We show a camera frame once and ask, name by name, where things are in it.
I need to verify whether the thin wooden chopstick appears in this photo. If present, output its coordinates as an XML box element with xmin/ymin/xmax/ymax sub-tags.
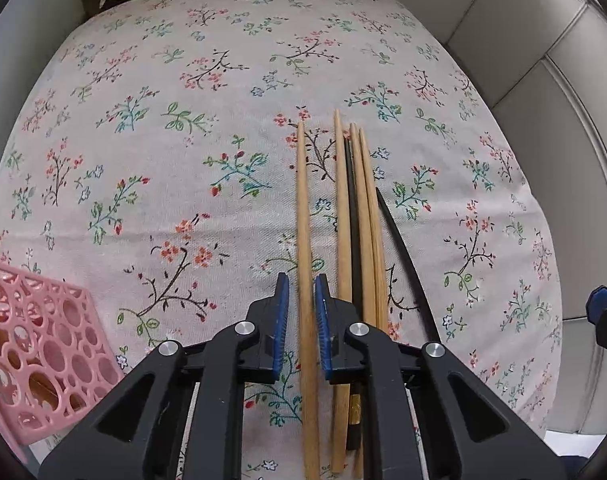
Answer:
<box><xmin>359</xmin><ymin>128</ymin><xmax>388</xmax><ymax>332</ymax></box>

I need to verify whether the pink perforated plastic basket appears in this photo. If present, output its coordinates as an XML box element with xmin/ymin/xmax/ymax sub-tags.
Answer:
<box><xmin>0</xmin><ymin>262</ymin><xmax>123</xmax><ymax>460</ymax></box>

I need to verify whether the black chopstick gold band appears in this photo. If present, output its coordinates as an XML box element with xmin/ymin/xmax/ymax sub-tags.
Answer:
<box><xmin>343</xmin><ymin>138</ymin><xmax>363</xmax><ymax>451</ymax></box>

